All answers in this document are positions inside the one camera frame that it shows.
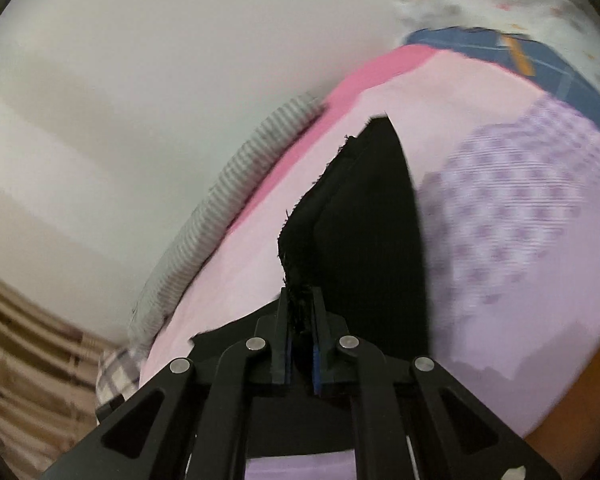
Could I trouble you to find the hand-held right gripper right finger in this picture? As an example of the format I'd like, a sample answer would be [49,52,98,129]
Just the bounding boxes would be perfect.
[310,287,563,480]

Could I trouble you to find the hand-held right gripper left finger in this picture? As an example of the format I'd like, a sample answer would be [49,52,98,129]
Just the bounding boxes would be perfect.
[40,287,294,480]

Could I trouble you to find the black pants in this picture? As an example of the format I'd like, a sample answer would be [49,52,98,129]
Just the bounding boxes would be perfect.
[187,115,436,461]

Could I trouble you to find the grey white striped blanket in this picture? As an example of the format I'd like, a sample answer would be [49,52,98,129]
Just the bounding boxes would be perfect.
[127,94,328,348]

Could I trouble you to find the plaid pillow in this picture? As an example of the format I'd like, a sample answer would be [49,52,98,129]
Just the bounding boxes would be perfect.
[96,345,146,411]

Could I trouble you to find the pink purple bed sheet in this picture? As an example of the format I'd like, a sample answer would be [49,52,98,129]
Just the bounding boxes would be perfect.
[137,44,600,480]

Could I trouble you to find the brown striped cloth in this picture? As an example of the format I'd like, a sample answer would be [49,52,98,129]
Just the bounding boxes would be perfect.
[0,260,121,480]

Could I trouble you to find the orange tag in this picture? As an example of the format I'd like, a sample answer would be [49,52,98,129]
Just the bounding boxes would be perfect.
[500,35,535,77]

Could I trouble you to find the blue plaid cloth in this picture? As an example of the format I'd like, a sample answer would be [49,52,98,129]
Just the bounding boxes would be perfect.
[402,26,600,148]

